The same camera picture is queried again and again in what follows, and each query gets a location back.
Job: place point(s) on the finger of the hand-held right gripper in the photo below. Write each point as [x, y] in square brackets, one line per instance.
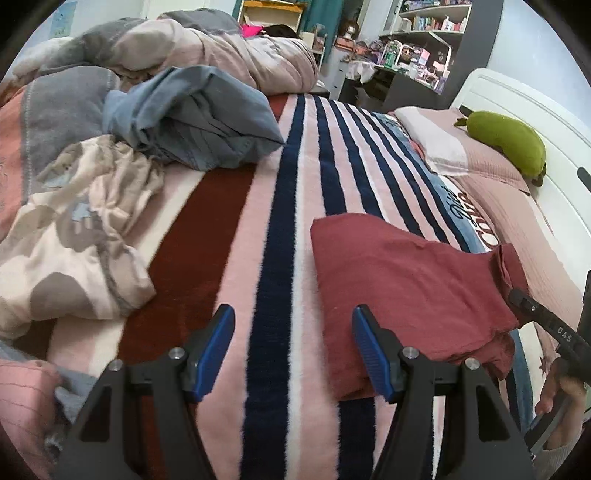
[549, 323]

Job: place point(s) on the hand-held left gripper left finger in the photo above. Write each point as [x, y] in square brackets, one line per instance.
[214, 350]

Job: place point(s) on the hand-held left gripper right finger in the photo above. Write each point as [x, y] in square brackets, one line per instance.
[369, 355]

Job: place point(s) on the red pants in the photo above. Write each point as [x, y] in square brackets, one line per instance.
[415, 286]

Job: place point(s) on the person's right forearm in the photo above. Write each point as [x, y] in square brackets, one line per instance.
[570, 443]

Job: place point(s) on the person's right hand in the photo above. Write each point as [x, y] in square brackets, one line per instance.
[551, 387]

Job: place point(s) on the striped blanket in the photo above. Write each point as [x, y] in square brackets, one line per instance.
[277, 277]

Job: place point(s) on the grey blue garment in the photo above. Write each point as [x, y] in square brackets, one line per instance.
[74, 397]

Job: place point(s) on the black bar on headboard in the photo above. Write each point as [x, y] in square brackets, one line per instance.
[585, 175]

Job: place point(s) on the cream floral cloth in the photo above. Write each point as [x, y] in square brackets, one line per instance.
[69, 240]

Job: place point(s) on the green plush toy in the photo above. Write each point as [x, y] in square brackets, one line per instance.
[503, 136]

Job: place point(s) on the pink knitted garment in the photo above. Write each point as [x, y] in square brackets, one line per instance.
[23, 401]

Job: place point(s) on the white headboard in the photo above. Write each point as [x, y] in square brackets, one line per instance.
[554, 124]

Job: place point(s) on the pink and white pillow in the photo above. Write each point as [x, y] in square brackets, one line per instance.
[429, 138]

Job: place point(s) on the dark grey desk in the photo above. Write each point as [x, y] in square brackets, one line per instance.
[401, 94]

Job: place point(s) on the white drawer cabinet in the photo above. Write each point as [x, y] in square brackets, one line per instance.
[344, 74]

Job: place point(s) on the dark grey bookshelf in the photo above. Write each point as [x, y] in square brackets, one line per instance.
[480, 41]

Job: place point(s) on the clutter of toy boxes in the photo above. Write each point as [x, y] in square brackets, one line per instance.
[411, 57]

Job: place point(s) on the grey and pink duvet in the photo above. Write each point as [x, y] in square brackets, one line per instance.
[207, 46]

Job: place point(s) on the white rolling cart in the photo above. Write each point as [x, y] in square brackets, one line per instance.
[316, 41]

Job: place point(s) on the magenta bag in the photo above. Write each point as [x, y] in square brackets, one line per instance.
[251, 31]

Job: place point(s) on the mannequin head with wig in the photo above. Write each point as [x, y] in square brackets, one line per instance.
[352, 28]

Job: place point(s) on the yellow topped shelf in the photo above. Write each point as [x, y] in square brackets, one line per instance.
[277, 7]

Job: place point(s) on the light blue wall poster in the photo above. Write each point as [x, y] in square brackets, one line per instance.
[67, 23]

